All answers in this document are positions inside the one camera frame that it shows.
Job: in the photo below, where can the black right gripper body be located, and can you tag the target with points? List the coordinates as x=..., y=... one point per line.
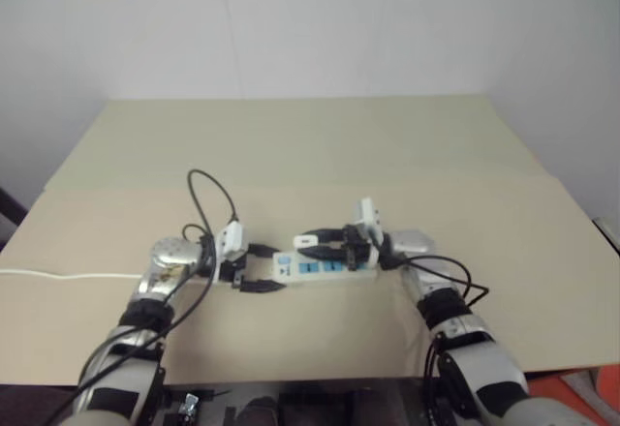
x=357, y=251

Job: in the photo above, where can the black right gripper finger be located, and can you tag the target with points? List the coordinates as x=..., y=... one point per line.
x=329, y=253
x=331, y=233

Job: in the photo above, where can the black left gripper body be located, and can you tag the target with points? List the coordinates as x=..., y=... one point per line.
x=235, y=273

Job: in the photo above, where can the white power strip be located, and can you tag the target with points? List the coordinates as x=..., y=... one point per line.
x=315, y=275

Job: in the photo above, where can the white charger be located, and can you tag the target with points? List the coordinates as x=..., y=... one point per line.
x=304, y=241

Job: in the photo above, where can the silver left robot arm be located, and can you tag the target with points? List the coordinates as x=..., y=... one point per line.
x=169, y=256

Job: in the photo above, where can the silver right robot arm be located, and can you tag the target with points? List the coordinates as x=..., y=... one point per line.
x=489, y=363

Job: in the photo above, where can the dark rounded shape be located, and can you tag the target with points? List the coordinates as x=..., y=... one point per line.
x=257, y=412

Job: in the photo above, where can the glossy black panel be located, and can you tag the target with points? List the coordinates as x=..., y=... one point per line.
x=315, y=402

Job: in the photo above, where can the silver metal clamp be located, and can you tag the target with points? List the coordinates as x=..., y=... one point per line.
x=190, y=404

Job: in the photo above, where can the dark furniture piece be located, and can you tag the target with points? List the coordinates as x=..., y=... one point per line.
x=9, y=218

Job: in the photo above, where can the orange plastic object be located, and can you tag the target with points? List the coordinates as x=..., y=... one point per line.
x=576, y=397

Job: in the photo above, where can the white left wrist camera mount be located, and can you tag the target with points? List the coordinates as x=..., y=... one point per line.
x=232, y=238

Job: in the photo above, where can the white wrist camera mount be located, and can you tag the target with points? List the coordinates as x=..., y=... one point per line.
x=232, y=238
x=369, y=218

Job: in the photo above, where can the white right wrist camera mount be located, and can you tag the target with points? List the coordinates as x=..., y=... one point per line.
x=369, y=218

